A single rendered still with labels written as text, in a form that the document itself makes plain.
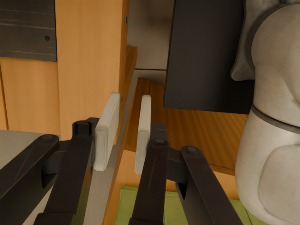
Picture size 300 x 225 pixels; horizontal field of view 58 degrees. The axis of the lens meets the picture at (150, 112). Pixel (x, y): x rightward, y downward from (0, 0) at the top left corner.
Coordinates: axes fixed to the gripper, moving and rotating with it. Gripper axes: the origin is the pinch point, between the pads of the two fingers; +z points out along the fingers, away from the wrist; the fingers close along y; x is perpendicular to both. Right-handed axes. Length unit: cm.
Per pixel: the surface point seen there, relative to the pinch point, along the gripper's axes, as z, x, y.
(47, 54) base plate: 41.3, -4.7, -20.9
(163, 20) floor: 131, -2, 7
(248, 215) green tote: 45, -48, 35
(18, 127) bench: 43, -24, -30
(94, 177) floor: 131, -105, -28
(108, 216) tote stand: 52, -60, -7
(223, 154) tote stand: 65, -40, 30
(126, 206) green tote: 43, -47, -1
